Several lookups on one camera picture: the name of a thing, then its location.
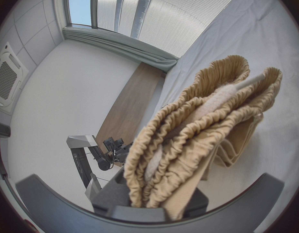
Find window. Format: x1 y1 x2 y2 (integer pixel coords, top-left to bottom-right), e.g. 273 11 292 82
66 0 249 58

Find grey-green curtain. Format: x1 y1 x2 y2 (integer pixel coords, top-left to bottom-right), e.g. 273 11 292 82
63 26 178 73

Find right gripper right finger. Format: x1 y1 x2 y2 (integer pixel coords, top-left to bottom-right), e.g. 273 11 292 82
184 188 210 219

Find bed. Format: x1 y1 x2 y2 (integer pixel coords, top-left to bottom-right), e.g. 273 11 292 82
96 0 299 214

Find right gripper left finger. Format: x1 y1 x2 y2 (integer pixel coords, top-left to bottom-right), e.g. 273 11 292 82
92 171 132 210

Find mustard yellow shorts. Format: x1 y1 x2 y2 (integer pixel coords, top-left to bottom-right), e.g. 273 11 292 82
123 55 283 222

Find white ceiling air conditioner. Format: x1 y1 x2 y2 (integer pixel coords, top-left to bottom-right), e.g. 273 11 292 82
0 41 29 113

